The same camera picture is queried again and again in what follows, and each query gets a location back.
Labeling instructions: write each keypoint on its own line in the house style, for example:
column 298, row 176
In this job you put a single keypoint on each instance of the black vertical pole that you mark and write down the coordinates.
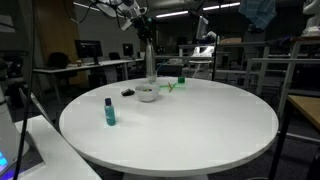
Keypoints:
column 215, row 50

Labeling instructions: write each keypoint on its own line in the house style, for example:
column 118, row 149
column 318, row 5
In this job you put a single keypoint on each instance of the small black clip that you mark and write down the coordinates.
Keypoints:
column 127, row 92

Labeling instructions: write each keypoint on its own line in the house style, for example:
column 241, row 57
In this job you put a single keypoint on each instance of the black office chair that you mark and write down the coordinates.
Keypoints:
column 58, row 60

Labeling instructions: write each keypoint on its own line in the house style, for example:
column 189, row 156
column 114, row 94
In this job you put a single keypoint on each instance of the wooden desk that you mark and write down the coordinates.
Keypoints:
column 308, row 106

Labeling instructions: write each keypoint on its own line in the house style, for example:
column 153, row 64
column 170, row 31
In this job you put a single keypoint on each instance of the orange straw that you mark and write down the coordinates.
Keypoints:
column 170, row 87

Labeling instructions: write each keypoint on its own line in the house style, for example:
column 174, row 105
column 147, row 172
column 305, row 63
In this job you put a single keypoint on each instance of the white table frame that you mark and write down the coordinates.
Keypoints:
column 266, row 60

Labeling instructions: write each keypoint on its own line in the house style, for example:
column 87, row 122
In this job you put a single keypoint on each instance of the silver metal flask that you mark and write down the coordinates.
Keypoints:
column 150, row 56

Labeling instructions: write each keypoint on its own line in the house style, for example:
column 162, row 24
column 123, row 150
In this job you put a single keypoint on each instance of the ceiling light strip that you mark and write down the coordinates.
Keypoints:
column 221, row 6
column 171, row 14

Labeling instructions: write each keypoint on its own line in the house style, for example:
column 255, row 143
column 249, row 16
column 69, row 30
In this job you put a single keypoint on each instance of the cardboard box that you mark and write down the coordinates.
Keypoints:
column 230, row 40

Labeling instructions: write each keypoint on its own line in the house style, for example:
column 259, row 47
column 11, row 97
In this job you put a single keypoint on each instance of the blue hanging cloth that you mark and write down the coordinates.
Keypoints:
column 258, row 13

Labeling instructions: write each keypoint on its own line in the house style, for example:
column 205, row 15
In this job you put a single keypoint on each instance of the blue straw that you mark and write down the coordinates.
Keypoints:
column 159, row 68

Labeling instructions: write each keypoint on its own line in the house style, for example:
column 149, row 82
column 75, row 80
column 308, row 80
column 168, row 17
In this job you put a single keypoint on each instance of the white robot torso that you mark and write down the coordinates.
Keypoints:
column 312, row 20

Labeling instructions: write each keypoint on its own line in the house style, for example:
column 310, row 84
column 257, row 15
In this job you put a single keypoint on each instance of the white bowl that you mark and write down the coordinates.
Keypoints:
column 146, row 95

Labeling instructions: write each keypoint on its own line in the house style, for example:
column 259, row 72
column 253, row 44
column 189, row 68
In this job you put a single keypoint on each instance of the long green straw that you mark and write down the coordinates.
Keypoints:
column 180, row 87

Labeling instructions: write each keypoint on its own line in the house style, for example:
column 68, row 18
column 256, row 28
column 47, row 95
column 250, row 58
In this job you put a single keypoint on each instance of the teal bottle with blue cap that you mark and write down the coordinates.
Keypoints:
column 110, row 113

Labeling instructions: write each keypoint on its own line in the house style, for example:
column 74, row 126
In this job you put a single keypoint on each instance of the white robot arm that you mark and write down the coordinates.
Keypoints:
column 115, row 6

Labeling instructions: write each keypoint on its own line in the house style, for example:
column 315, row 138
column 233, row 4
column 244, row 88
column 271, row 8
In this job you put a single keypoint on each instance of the white platform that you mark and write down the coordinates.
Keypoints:
column 56, row 156

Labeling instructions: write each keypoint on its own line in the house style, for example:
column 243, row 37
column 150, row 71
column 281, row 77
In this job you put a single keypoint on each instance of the white mug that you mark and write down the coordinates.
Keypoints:
column 152, row 78

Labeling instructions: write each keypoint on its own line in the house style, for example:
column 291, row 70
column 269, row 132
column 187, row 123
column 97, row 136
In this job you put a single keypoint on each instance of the short green straw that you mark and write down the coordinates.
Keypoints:
column 174, row 85

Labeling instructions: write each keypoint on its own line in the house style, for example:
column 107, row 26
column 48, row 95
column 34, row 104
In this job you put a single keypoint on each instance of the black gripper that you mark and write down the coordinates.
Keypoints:
column 141, row 25

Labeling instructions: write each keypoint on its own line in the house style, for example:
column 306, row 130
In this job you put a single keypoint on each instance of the small black computer monitor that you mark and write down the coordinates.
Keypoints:
column 128, row 49

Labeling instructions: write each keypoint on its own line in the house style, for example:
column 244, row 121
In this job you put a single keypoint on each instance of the long white office desk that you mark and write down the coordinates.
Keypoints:
column 83, row 66

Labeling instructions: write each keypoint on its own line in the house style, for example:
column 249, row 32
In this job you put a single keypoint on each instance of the brown paper cup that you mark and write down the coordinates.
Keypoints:
column 79, row 63

